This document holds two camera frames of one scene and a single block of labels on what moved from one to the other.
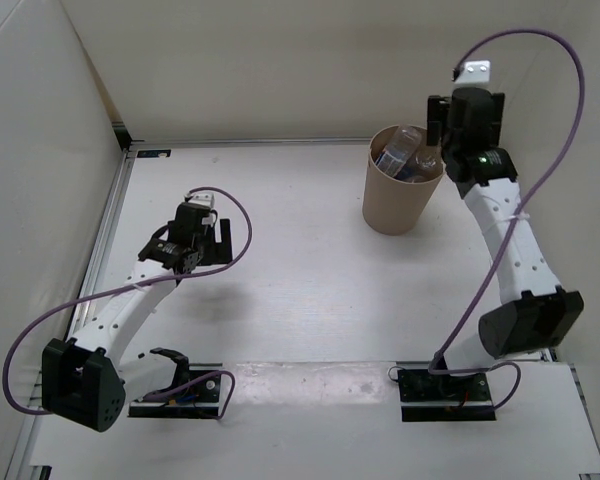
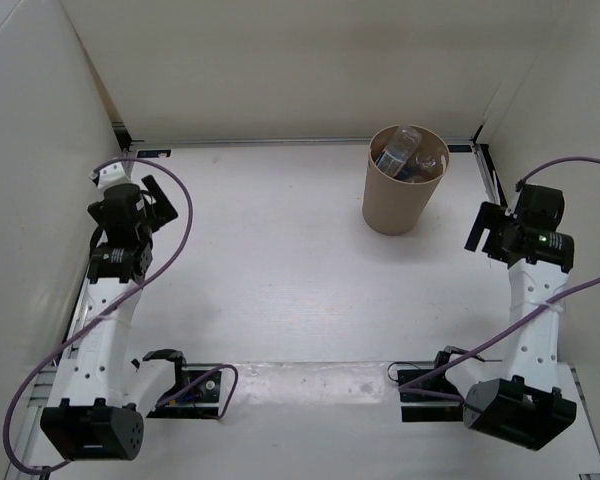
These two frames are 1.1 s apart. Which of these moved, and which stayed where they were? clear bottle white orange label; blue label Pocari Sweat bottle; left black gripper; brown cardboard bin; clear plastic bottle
Moved: left black gripper
Stayed: clear bottle white orange label; brown cardboard bin; blue label Pocari Sweat bottle; clear plastic bottle
